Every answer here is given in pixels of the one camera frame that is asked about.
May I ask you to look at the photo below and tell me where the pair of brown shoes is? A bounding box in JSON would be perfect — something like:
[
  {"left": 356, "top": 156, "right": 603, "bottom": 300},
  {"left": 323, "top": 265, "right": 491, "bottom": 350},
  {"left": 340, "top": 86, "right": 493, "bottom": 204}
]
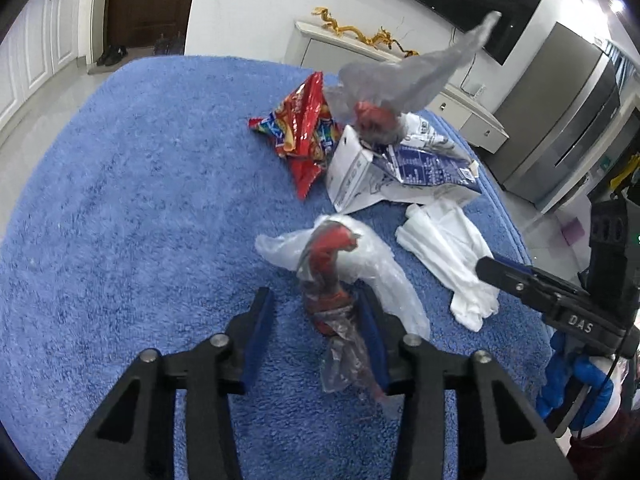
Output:
[{"left": 154, "top": 34, "right": 185, "bottom": 57}]

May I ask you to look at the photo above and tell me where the blue and white milk carton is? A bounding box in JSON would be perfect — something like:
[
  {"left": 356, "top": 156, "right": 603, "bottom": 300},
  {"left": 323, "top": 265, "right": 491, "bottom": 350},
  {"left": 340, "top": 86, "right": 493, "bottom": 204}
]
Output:
[{"left": 324, "top": 111, "right": 484, "bottom": 214}]

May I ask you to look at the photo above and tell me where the blue towel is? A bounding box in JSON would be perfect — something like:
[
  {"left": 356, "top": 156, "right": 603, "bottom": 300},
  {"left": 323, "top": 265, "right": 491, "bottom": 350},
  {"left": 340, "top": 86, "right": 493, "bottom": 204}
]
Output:
[{"left": 0, "top": 55, "right": 557, "bottom": 480}]

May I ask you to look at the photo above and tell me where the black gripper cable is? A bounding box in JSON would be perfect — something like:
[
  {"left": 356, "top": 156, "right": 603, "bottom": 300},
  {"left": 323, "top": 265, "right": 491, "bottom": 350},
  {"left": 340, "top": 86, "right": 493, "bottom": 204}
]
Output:
[{"left": 570, "top": 345, "right": 632, "bottom": 433}]

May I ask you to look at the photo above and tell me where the red snack bag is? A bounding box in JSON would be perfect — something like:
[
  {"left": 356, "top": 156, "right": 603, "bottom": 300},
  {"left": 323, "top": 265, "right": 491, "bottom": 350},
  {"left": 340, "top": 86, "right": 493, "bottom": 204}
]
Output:
[{"left": 248, "top": 71, "right": 347, "bottom": 203}]

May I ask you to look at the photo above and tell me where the blue striped curtain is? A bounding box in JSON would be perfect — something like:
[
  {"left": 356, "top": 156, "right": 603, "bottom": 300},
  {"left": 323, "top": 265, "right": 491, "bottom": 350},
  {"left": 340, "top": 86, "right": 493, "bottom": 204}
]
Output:
[{"left": 599, "top": 39, "right": 633, "bottom": 83}]

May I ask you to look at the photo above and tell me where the pair of black shoes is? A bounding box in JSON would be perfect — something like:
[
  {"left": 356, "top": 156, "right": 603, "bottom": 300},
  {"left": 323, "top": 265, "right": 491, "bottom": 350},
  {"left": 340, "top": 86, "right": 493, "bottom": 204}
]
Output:
[{"left": 96, "top": 46, "right": 129, "bottom": 67}]

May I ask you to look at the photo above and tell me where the short golden dragon figurine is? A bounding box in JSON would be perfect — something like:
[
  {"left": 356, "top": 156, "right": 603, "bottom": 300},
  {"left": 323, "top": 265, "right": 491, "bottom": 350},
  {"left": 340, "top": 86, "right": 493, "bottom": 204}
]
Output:
[{"left": 367, "top": 25, "right": 402, "bottom": 52}]

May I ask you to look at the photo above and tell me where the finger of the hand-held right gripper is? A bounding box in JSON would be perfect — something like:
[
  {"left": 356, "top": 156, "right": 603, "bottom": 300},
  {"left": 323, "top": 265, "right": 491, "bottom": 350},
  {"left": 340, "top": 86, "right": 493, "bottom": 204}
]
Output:
[
  {"left": 520, "top": 265, "right": 592, "bottom": 298},
  {"left": 474, "top": 256, "right": 557, "bottom": 312}
]

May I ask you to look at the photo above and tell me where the grey steel refrigerator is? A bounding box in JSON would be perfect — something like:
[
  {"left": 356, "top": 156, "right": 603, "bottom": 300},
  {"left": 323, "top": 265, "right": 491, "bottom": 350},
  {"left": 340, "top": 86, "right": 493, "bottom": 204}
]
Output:
[{"left": 492, "top": 22, "right": 637, "bottom": 214}]

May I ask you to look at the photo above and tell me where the dark brown door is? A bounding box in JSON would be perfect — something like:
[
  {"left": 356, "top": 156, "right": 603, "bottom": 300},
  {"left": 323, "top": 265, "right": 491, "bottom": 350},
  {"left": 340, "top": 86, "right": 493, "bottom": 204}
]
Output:
[{"left": 102, "top": 0, "right": 204, "bottom": 59}]

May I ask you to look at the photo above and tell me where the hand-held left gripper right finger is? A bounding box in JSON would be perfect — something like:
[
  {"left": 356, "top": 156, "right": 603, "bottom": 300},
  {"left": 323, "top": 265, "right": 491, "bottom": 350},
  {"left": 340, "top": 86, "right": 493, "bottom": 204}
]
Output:
[{"left": 357, "top": 290, "right": 576, "bottom": 480}]

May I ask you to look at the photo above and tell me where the white television cabinet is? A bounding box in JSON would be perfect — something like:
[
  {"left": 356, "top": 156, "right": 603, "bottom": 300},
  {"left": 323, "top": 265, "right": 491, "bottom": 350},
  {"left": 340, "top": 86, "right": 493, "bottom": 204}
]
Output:
[{"left": 294, "top": 20, "right": 511, "bottom": 154}]

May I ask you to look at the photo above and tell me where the translucent white plastic bag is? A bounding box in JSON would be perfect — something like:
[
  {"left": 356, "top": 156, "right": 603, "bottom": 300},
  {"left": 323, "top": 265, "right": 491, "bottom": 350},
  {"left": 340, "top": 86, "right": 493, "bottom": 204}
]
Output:
[{"left": 254, "top": 213, "right": 432, "bottom": 342}]

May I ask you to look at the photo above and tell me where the long golden dragon figurine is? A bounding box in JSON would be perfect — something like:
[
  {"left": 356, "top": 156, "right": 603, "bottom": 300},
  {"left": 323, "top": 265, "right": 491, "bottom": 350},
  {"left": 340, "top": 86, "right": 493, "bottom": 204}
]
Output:
[{"left": 312, "top": 7, "right": 368, "bottom": 42}]

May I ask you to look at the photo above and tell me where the white tissue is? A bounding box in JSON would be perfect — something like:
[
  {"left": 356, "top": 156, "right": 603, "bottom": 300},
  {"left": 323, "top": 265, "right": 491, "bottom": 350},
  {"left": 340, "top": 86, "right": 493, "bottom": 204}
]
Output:
[{"left": 394, "top": 202, "right": 502, "bottom": 333}]

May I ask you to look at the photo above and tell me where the clear wrapper with red print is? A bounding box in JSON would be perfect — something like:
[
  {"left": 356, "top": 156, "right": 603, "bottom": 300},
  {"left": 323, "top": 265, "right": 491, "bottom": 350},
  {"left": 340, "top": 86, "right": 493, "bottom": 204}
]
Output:
[{"left": 296, "top": 221, "right": 397, "bottom": 407}]

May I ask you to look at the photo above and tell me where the yellow cloth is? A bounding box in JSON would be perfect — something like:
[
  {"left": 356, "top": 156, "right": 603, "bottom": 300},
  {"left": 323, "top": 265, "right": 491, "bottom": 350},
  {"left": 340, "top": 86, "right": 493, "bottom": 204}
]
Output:
[{"left": 611, "top": 152, "right": 640, "bottom": 192}]

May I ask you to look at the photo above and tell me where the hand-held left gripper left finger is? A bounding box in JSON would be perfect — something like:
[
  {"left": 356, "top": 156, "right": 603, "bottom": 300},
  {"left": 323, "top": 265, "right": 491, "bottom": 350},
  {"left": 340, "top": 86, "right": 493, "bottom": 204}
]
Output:
[{"left": 55, "top": 287, "right": 276, "bottom": 480}]

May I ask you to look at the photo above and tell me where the white floor cupboard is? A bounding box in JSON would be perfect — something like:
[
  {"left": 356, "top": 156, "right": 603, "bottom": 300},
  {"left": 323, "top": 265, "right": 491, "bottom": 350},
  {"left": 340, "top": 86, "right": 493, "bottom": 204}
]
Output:
[{"left": 0, "top": 0, "right": 109, "bottom": 128}]

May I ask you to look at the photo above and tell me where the television cable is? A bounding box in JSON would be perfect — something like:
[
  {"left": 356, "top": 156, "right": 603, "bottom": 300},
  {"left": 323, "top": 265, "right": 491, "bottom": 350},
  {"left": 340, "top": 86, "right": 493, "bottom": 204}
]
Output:
[{"left": 452, "top": 26, "right": 481, "bottom": 97}]

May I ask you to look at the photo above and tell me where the grey plastic bag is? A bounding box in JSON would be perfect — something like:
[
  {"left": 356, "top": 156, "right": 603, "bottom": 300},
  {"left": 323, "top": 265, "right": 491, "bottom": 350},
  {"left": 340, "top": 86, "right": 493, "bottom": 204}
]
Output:
[{"left": 324, "top": 10, "right": 503, "bottom": 147}]

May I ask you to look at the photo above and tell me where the person's right hand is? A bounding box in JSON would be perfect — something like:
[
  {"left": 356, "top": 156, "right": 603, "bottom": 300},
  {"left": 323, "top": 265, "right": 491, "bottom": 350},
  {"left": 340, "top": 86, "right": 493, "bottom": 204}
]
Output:
[{"left": 536, "top": 331, "right": 632, "bottom": 436}]

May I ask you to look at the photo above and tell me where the dark red garment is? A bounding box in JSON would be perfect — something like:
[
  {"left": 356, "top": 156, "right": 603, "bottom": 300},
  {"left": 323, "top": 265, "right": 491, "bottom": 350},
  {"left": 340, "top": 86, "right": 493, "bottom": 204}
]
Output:
[{"left": 567, "top": 405, "right": 640, "bottom": 480}]

